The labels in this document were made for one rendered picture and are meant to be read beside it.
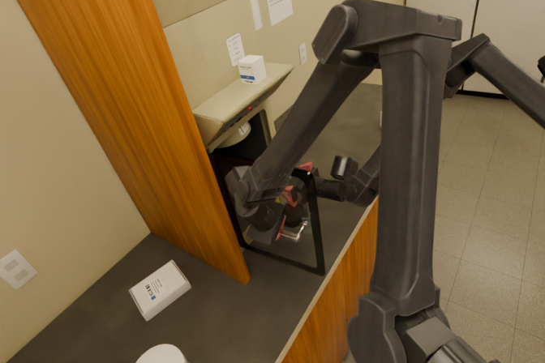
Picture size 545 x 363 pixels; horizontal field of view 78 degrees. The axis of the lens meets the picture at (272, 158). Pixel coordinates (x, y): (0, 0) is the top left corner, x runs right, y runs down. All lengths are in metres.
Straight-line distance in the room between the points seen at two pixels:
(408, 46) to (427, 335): 0.31
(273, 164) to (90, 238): 0.88
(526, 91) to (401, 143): 0.50
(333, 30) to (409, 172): 0.19
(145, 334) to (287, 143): 0.81
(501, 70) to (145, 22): 0.73
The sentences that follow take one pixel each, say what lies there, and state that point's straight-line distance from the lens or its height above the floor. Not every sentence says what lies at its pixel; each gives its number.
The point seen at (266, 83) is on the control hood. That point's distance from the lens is 0.92.
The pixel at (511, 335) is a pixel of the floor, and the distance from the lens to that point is 2.23.
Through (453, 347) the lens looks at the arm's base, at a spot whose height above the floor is 1.48.
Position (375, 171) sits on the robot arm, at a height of 1.30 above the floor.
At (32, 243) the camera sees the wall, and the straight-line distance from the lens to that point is 1.27.
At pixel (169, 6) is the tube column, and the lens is 0.83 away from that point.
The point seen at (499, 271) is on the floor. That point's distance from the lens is 2.43.
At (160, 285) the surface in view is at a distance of 1.21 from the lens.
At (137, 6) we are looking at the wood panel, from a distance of 0.68.
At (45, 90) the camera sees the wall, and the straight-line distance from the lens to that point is 1.16.
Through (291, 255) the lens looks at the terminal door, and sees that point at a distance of 1.05.
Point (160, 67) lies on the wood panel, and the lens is 0.70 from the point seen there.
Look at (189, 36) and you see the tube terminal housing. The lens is 0.86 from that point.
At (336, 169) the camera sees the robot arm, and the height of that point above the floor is 1.26.
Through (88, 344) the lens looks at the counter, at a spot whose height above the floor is 0.94.
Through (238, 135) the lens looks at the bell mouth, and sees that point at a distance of 1.05.
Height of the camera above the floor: 1.87
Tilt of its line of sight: 36 degrees down
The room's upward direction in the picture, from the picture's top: 12 degrees counter-clockwise
